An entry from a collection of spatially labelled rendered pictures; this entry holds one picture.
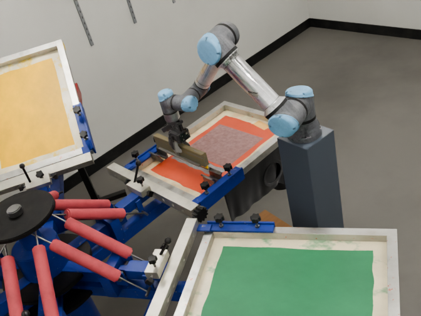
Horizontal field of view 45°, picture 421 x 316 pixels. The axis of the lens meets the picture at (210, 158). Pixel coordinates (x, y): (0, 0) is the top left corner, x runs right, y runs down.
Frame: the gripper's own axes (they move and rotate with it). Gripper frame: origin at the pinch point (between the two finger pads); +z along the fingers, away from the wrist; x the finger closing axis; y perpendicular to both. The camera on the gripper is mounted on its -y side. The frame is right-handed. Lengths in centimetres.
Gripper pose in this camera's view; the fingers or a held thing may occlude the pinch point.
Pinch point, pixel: (180, 151)
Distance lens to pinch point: 259.8
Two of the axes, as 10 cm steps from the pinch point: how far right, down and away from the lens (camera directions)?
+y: 6.9, 2.7, -6.7
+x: 6.9, -5.3, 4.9
